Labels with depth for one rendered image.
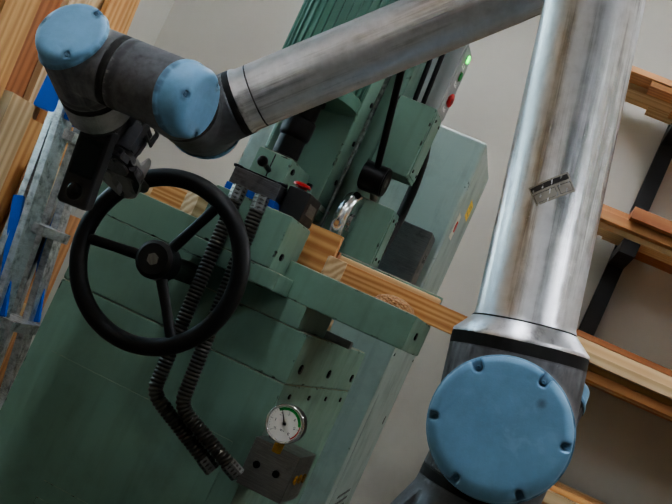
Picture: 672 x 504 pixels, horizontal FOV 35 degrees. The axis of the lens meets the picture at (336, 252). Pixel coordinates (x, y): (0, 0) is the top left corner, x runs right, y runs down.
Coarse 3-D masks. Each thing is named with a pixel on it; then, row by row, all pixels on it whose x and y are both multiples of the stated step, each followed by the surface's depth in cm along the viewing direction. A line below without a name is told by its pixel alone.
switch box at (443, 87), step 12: (468, 48) 223; (432, 60) 222; (444, 60) 222; (456, 60) 221; (432, 72) 222; (444, 72) 222; (456, 72) 222; (444, 84) 221; (420, 96) 222; (432, 96) 221; (444, 96) 221
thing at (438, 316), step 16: (160, 192) 200; (176, 192) 199; (352, 272) 190; (368, 288) 189; (384, 288) 189; (400, 288) 188; (416, 304) 187; (432, 304) 187; (432, 320) 186; (448, 320) 186
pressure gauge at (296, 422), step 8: (272, 408) 167; (280, 408) 167; (288, 408) 167; (296, 408) 166; (272, 416) 167; (280, 416) 167; (288, 416) 167; (296, 416) 167; (304, 416) 168; (272, 424) 167; (280, 424) 167; (288, 424) 167; (296, 424) 166; (304, 424) 167; (272, 432) 167; (280, 432) 167; (288, 432) 166; (296, 432) 166; (304, 432) 168; (280, 440) 166; (288, 440) 166; (296, 440) 167; (272, 448) 169; (280, 448) 168
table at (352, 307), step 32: (128, 224) 184; (160, 224) 182; (224, 256) 169; (288, 288) 175; (320, 288) 175; (352, 288) 174; (352, 320) 173; (384, 320) 172; (416, 320) 173; (416, 352) 188
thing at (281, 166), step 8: (264, 152) 193; (272, 152) 192; (256, 160) 193; (272, 160) 192; (280, 160) 192; (288, 160) 192; (256, 168) 193; (272, 168) 192; (280, 168) 192; (288, 168) 191; (296, 168) 195; (272, 176) 192; (280, 176) 191; (288, 176) 193; (296, 176) 197; (304, 176) 201; (288, 184) 194
